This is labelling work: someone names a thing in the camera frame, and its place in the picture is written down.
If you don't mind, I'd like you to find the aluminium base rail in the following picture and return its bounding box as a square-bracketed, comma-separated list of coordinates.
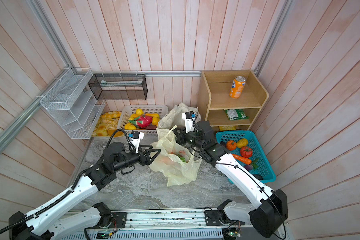
[48, 207, 264, 240]

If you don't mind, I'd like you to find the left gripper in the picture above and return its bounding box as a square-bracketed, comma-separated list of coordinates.
[113, 144, 161, 172]

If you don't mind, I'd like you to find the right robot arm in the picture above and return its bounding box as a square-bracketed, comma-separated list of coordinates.
[173, 121, 288, 238]

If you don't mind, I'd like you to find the wooden shelf unit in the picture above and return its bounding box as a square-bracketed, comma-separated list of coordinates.
[197, 70, 269, 131]

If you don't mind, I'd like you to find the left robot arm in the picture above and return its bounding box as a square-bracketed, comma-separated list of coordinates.
[0, 142, 161, 240]

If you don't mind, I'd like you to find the white wire rack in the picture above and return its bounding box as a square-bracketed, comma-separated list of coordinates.
[40, 68, 105, 140]

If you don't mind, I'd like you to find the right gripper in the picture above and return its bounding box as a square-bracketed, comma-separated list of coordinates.
[173, 127, 205, 152]

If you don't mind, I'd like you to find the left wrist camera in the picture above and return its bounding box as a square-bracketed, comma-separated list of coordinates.
[129, 130, 144, 154]

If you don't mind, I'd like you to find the yellow bell pepper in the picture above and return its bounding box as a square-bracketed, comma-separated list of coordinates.
[236, 139, 249, 149]

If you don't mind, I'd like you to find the black mesh basket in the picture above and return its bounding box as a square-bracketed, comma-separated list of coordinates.
[88, 73, 148, 101]

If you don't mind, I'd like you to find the yellow plastic bag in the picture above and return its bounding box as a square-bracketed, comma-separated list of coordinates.
[150, 127, 202, 187]

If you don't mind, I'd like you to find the orange pumpkin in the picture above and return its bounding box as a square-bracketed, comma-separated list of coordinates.
[226, 140, 237, 151]

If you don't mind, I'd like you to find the green snack packet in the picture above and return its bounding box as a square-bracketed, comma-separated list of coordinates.
[224, 109, 249, 121]

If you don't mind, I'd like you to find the dark cucumber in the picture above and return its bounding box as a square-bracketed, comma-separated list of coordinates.
[253, 175, 264, 181]

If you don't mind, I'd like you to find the red tomato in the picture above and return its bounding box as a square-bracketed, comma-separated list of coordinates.
[240, 146, 253, 159]

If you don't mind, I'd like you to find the canvas tote bag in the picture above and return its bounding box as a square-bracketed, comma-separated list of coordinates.
[157, 103, 199, 140]

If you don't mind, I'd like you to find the dragon fruit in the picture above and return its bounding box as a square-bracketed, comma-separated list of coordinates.
[128, 115, 153, 129]

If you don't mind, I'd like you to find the orange soda can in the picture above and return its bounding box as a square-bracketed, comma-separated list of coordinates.
[229, 76, 247, 99]

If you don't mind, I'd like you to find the carrot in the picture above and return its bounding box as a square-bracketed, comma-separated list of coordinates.
[233, 154, 259, 169]

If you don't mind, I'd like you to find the purple eggplant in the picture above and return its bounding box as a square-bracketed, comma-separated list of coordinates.
[244, 165, 253, 171]

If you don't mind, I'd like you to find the yellow snack packet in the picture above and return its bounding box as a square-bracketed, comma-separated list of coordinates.
[219, 126, 237, 132]

